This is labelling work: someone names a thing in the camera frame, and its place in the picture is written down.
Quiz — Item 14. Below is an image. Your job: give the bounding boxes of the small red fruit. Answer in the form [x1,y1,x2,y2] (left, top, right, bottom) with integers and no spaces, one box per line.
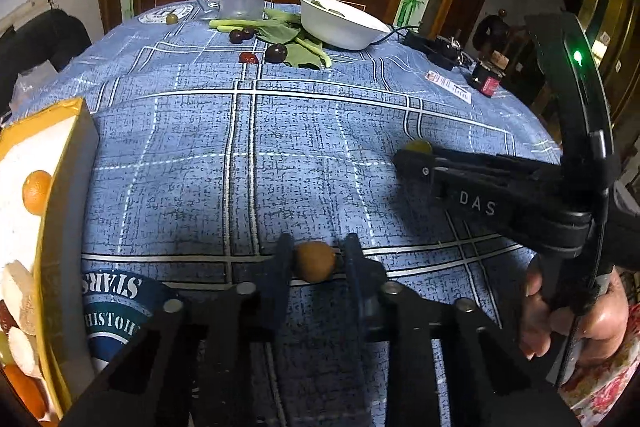
[239,52,259,64]

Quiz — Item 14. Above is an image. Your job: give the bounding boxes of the orange tangerine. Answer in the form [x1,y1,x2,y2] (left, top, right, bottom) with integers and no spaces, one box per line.
[3,364,48,421]
[22,170,52,216]

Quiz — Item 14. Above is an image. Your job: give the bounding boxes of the person's right hand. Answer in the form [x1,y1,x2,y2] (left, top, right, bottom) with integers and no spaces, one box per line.
[520,257,629,366]

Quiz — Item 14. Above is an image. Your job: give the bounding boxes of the blue plaid tablecloth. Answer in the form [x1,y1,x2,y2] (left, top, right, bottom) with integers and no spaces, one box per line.
[4,2,561,426]

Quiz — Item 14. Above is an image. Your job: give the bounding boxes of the white bowl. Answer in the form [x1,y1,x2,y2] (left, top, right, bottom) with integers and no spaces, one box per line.
[299,0,390,51]

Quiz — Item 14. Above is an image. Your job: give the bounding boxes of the green grape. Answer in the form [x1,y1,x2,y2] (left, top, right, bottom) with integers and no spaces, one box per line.
[405,140,433,155]

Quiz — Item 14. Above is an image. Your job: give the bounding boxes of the white paper card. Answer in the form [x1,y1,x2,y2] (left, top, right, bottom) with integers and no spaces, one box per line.
[425,70,472,104]

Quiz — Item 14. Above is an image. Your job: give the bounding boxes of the black charger device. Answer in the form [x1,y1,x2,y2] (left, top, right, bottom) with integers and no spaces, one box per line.
[401,30,475,70]

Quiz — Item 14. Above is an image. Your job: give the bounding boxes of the green leafy vegetable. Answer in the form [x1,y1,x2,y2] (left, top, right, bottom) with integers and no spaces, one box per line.
[208,9,333,69]

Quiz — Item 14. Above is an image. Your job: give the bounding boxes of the black red round jar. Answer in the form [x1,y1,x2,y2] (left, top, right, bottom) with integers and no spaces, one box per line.
[468,61,503,98]

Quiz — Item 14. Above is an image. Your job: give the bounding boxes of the small dark grape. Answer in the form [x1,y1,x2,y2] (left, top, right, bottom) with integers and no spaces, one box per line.
[264,43,288,64]
[229,27,255,44]

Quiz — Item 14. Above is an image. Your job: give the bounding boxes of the yellow rimmed white tray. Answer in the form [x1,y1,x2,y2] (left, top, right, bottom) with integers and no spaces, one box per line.
[1,98,99,417]

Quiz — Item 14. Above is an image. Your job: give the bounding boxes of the small green fruit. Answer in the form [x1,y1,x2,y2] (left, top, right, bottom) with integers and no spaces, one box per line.
[166,13,178,25]

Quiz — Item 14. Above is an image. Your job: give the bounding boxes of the white cake cube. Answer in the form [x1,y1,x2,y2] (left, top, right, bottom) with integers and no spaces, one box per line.
[8,326,42,379]

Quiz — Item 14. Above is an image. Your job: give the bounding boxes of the brown longan fruit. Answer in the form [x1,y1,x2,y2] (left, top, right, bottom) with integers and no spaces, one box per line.
[295,242,336,284]

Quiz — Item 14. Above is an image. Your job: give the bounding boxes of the black sofa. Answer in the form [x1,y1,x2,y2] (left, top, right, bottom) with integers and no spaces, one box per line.
[0,9,91,114]

